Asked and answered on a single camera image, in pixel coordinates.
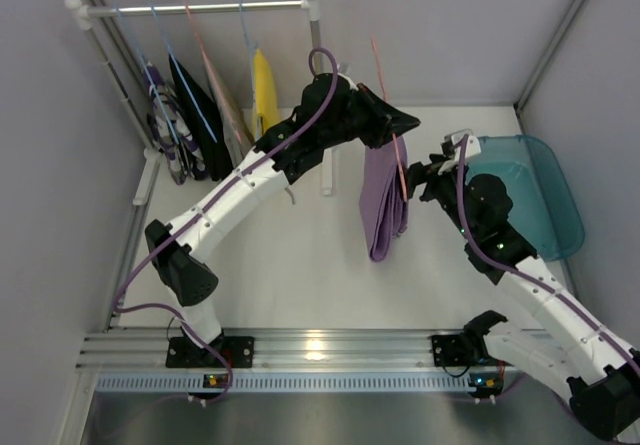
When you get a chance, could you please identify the pink wire hanger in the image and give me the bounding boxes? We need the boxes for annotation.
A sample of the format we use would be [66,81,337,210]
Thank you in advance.
[369,37,409,201]
[185,5,250,147]

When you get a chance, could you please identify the purple trousers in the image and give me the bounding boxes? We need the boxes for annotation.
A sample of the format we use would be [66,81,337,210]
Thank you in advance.
[359,137,409,262]

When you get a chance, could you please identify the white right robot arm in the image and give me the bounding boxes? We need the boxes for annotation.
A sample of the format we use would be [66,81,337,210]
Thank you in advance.
[407,155,639,444]

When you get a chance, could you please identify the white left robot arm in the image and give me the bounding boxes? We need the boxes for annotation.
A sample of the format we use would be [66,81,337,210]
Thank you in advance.
[145,73,421,349]

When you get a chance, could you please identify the teal transparent plastic basin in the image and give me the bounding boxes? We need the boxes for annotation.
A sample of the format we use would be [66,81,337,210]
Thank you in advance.
[467,135,585,262]

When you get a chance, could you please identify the yellow garment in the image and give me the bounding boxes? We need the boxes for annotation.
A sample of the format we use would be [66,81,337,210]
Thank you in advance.
[252,49,281,140]

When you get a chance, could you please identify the grey beige garment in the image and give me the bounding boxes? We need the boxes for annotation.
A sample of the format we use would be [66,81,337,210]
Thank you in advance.
[201,50,254,166]

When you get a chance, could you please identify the black garment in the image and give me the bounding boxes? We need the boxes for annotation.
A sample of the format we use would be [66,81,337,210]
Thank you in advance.
[168,56,233,181]

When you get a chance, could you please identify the purple white patterned garment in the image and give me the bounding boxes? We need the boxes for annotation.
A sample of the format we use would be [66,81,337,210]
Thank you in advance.
[143,61,208,185]

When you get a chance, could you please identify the white clothes rack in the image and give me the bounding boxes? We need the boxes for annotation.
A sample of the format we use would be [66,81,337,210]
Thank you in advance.
[64,0,335,206]

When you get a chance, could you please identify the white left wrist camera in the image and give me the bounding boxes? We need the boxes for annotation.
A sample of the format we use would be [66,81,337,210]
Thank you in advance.
[337,72,358,93]

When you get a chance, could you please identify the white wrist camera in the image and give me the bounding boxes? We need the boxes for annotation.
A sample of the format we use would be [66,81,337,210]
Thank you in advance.
[441,129,482,159]
[337,72,358,93]

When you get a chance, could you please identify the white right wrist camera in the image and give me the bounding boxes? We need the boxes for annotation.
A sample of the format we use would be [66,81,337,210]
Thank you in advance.
[441,129,482,159]

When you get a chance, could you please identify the aluminium mounting rail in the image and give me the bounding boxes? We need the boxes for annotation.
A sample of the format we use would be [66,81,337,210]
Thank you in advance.
[74,327,621,396]

